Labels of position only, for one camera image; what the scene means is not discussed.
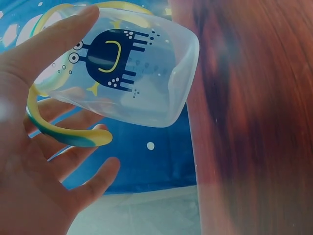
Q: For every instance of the person's left hand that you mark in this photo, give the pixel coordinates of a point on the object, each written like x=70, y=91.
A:
x=22, y=176

